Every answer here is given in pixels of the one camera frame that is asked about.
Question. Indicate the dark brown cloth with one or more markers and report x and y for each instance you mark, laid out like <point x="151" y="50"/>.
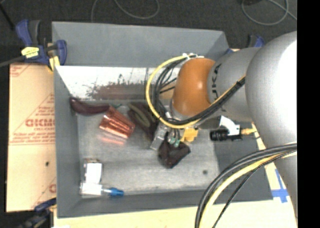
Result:
<point x="173" y="155"/>

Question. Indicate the dark maroon sunglasses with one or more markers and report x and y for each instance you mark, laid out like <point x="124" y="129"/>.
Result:
<point x="143" y="119"/>

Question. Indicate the grey metal bin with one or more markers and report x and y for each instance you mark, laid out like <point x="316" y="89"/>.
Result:
<point x="140" y="167"/>

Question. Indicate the white box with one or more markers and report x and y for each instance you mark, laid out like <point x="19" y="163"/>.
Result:
<point x="93" y="172"/>

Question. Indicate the dark purple toy eggplant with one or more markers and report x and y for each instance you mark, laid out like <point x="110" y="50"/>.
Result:
<point x="85" y="108"/>

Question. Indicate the white bottle with blue cap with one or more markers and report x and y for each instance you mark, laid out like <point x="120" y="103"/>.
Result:
<point x="91" y="189"/>

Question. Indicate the brown cardboard board, red print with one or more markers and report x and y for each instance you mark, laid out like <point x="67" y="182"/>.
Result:
<point x="30" y="151"/>

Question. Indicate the black cylinder on white bracket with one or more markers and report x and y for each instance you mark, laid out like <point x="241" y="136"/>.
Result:
<point x="220" y="135"/>

